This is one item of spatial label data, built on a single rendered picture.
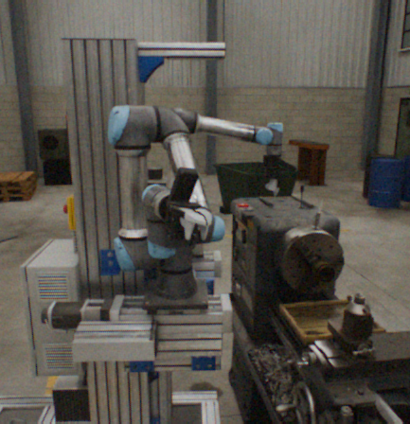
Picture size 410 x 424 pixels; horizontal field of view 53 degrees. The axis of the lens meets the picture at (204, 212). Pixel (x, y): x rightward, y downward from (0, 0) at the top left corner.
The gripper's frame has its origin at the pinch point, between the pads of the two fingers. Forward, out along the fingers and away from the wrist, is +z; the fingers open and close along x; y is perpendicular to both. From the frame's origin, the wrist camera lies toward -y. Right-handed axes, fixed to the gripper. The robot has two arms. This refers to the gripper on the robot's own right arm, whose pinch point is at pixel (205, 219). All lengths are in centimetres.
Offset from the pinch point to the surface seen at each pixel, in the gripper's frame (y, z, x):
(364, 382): 58, -15, -74
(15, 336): 164, -264, 32
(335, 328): 47, -32, -73
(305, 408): 75, -28, -62
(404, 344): 49, -20, -95
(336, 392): 59, -15, -62
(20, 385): 164, -195, 28
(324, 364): 54, -23, -62
